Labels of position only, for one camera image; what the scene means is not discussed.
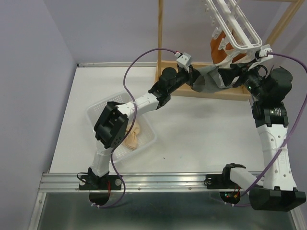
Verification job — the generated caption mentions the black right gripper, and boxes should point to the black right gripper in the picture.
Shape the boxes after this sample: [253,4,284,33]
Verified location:
[219,58,268,101]

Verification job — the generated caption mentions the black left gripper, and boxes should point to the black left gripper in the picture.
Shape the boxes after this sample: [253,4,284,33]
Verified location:
[167,64,201,94]

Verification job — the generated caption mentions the grey underwear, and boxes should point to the grey underwear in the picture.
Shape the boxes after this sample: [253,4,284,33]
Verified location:
[191,61,232,93]

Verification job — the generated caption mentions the beige striped underwear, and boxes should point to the beige striped underwear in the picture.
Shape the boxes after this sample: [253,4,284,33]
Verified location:
[122,122,141,150]

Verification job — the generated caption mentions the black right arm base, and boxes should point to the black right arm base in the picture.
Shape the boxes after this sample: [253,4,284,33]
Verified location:
[203,173,238,189]

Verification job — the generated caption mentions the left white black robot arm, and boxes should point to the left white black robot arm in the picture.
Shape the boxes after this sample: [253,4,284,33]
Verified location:
[88,66,201,189]

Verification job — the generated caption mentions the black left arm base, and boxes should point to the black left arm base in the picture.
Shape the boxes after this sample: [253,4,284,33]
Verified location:
[76,173,122,191]

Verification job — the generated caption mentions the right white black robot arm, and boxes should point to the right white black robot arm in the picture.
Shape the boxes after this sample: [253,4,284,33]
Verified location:
[218,64,306,212]

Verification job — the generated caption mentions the orange underwear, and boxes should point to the orange underwear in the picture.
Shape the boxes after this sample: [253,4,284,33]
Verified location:
[210,32,234,64]

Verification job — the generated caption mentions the white plastic clip hanger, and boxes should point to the white plastic clip hanger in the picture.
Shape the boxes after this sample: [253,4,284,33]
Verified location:
[205,0,262,61]

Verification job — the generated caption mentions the clear plastic basket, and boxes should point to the clear plastic basket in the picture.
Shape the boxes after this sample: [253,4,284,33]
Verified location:
[86,91,157,163]

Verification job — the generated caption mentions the wooden hanger stand frame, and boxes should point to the wooden hanger stand frame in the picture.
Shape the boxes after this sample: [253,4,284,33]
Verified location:
[155,0,303,101]

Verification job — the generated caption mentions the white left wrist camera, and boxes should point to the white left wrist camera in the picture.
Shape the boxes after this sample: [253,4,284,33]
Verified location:
[175,51,192,72]

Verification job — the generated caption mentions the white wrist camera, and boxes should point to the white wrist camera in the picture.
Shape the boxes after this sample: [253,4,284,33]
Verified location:
[248,44,273,70]
[175,51,192,72]

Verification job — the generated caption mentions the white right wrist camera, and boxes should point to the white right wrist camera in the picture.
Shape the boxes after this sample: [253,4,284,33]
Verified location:
[248,44,273,70]

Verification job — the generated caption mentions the aluminium mounting rail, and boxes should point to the aluminium mounting rail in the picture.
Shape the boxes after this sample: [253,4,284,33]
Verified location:
[38,172,237,193]

